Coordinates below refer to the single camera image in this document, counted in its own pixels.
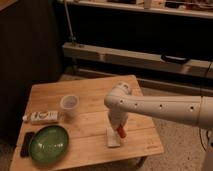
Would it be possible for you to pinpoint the red pepper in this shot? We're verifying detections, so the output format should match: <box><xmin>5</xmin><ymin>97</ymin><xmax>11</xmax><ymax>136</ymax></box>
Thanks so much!
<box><xmin>117</xmin><ymin>126</ymin><xmax>127</xmax><ymax>138</ymax></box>

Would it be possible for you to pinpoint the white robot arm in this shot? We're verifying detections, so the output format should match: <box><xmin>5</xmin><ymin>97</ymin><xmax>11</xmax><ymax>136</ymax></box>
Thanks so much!
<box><xmin>104</xmin><ymin>82</ymin><xmax>213</xmax><ymax>129</ymax></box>

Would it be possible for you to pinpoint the white sponge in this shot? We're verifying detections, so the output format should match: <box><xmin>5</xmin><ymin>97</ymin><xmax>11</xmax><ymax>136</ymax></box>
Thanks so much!
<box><xmin>106</xmin><ymin>127</ymin><xmax>121</xmax><ymax>148</ymax></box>

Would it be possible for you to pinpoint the wooden table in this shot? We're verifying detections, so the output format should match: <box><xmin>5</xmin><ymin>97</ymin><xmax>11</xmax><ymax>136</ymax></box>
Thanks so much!
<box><xmin>9</xmin><ymin>75</ymin><xmax>163</xmax><ymax>171</ymax></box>

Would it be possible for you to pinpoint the clear plastic cup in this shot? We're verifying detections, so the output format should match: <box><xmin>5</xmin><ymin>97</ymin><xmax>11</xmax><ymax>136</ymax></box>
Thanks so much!
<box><xmin>60</xmin><ymin>95</ymin><xmax>79</xmax><ymax>120</ymax></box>

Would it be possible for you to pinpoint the green bowl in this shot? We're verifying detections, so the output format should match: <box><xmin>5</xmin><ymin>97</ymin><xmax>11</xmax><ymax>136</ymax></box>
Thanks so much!
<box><xmin>28</xmin><ymin>125</ymin><xmax>69</xmax><ymax>165</ymax></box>

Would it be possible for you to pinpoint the white tube bottle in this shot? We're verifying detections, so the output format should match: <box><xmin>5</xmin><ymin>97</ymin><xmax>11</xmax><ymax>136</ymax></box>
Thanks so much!
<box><xmin>22</xmin><ymin>111</ymin><xmax>59</xmax><ymax>125</ymax></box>

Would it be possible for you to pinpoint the long wooden bench shelf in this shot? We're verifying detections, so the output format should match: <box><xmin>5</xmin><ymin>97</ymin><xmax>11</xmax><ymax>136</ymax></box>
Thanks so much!
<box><xmin>62</xmin><ymin>42</ymin><xmax>209</xmax><ymax>75</ymax></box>

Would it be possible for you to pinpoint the black object on shelf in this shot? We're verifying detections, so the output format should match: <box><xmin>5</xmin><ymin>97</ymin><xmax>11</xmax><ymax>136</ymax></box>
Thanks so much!
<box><xmin>161</xmin><ymin>55</ymin><xmax>189</xmax><ymax>64</ymax></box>

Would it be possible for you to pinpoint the metal pole stand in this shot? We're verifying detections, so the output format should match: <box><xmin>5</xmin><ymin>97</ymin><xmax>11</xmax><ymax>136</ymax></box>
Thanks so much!
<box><xmin>63</xmin><ymin>0</ymin><xmax>76</xmax><ymax>45</ymax></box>

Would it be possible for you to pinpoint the black rectangular bar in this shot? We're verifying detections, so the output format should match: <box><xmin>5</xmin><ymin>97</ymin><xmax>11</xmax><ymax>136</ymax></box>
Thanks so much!
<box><xmin>20</xmin><ymin>132</ymin><xmax>34</xmax><ymax>157</ymax></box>

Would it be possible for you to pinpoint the upper wooden shelf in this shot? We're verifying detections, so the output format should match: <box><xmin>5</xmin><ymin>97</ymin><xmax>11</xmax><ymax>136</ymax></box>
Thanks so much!
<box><xmin>57</xmin><ymin>0</ymin><xmax>213</xmax><ymax>19</ymax></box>

